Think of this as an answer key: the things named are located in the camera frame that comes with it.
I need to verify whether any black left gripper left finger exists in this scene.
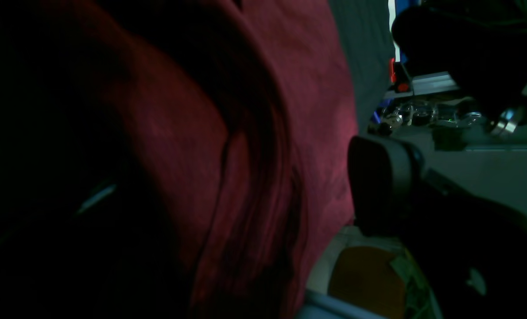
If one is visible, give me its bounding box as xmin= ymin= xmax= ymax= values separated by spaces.
xmin=0 ymin=175 xmax=189 ymax=319

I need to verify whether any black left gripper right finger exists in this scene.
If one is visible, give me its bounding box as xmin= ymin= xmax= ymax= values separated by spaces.
xmin=347 ymin=136 xmax=527 ymax=319

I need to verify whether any dark red long-sleeve shirt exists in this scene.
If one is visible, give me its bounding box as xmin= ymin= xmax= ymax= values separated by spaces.
xmin=0 ymin=0 xmax=357 ymax=319

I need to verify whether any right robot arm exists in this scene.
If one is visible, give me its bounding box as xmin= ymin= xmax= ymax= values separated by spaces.
xmin=391 ymin=0 xmax=527 ymax=136

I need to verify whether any red and black clamp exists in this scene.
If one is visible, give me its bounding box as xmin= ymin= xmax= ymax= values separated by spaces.
xmin=389 ymin=57 xmax=413 ymax=93

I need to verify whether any black table cloth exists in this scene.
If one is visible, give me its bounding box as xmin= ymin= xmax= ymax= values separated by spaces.
xmin=329 ymin=0 xmax=395 ymax=133

